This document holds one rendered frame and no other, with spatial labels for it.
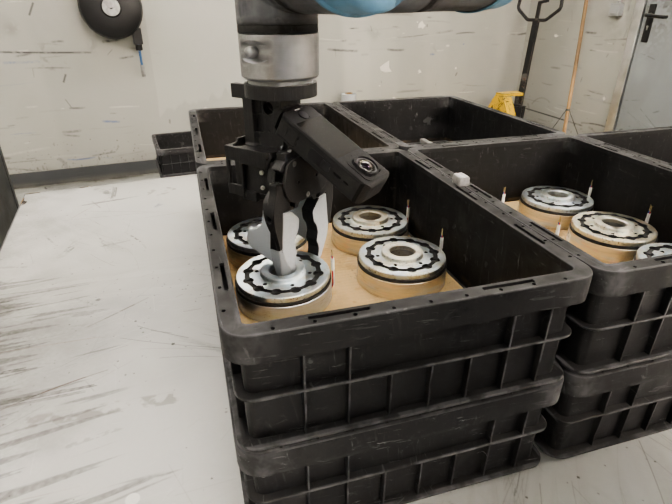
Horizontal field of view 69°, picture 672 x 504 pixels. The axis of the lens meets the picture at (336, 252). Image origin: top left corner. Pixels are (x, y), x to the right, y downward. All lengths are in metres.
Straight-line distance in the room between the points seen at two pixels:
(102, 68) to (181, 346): 3.18
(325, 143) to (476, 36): 4.28
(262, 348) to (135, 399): 0.34
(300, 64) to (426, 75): 4.02
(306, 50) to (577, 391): 0.40
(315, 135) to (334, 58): 3.61
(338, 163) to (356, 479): 0.28
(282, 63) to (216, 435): 0.39
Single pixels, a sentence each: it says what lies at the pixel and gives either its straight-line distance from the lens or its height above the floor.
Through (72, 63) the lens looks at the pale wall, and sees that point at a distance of 3.79.
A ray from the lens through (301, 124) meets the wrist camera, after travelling 0.48.
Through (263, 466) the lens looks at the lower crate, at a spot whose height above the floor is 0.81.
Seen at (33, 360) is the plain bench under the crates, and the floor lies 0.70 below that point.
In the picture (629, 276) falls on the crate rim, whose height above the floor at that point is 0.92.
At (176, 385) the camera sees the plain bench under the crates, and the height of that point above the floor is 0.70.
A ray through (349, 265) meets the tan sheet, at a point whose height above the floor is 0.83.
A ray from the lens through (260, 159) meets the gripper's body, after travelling 0.50.
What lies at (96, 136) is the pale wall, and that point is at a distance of 3.86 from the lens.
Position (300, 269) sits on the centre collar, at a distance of 0.53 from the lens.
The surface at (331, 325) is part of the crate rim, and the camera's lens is 0.34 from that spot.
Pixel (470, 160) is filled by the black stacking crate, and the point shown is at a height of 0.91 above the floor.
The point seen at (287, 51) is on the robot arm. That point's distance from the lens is 0.47.
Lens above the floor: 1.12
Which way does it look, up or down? 27 degrees down
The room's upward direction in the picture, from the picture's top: straight up
